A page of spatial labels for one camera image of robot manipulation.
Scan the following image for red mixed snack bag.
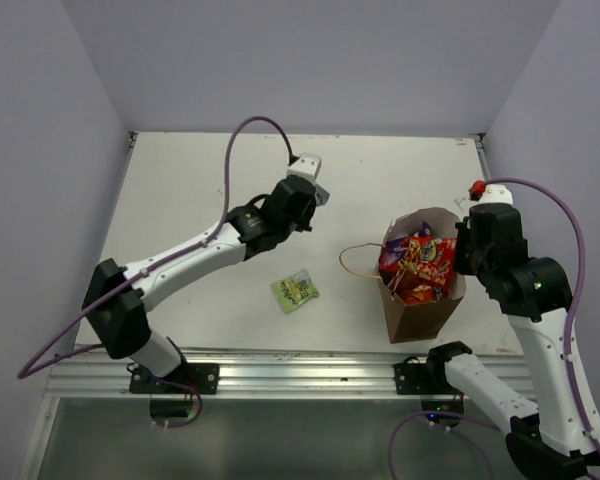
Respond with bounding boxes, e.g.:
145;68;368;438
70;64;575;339
378;237;456;301

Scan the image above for red Doritos chip bag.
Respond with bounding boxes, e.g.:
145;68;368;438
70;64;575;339
400;284;438;305

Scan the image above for purple snack bag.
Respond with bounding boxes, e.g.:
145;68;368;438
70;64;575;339
380;221;435;267

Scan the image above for brown paper bag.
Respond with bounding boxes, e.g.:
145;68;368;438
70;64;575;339
338;207;466;344

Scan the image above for pale blue snack packet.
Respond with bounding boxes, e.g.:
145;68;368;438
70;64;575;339
315;184;330;207

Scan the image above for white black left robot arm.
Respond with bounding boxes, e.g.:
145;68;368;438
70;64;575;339
83;175;329;393

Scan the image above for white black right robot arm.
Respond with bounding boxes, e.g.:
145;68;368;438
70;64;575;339
425;203;600;479

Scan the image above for green snack packet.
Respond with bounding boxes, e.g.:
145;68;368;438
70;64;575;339
270;269;319;314

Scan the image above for aluminium table edge strip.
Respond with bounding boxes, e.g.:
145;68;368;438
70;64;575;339
473;133;488;174

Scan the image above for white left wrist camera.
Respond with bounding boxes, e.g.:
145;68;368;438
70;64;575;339
286;153;322;185

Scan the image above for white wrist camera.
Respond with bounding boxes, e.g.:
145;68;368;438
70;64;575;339
286;153;322;185
469;180;513;206

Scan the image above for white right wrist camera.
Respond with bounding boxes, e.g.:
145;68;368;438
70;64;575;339
469;180;513;206

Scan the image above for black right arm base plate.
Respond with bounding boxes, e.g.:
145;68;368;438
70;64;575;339
393;356;441;395

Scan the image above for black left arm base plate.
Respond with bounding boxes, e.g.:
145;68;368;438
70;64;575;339
126;362;220;395

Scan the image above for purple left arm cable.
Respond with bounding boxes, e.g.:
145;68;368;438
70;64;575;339
17;116;297;380

